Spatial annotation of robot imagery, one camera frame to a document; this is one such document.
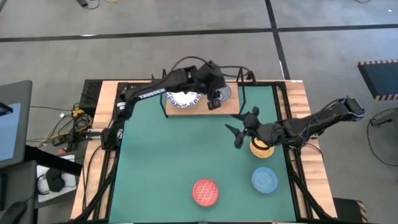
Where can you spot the yellow patterned bowl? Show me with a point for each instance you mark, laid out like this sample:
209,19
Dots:
262,152

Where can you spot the blue patterned bowl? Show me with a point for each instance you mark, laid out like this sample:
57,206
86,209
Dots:
264,180

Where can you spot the blue hazard striped platform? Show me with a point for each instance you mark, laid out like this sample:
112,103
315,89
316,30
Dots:
382,81

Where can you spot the grey monitor with blue screen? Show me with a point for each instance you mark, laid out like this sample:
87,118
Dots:
12,130

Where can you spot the green table mat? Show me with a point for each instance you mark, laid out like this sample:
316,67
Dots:
155,155

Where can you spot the white blue swirl bowl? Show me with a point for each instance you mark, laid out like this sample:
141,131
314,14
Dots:
226,93

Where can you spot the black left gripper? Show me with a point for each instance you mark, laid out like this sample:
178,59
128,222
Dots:
213,77

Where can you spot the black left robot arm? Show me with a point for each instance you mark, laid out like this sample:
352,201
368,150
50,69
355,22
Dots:
149,93

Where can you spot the bowl with red inside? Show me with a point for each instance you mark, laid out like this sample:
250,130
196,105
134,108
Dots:
205,192

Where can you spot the yellow power adapter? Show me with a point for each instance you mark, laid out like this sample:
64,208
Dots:
78,112

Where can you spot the black floor power adapter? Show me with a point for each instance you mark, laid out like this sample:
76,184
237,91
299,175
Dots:
82,2

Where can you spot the wooden shelf with black legs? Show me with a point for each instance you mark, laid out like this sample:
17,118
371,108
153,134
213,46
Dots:
231,107

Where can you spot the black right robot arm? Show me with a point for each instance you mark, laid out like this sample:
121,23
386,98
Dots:
326,119

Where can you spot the black perforated box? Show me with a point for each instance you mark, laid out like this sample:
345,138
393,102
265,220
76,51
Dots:
91,93

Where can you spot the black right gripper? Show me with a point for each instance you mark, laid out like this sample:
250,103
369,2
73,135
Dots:
264,132

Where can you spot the white paper sheet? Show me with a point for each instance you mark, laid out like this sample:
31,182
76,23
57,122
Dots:
71,182

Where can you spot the blue rimmed paper plate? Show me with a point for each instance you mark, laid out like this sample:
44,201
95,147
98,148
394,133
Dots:
183,100

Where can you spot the black headphones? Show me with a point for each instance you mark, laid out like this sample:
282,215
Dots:
55,183

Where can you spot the black metal table frame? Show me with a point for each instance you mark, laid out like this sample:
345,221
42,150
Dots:
280,84

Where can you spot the black hazard striped box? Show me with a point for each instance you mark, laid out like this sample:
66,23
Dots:
346,211

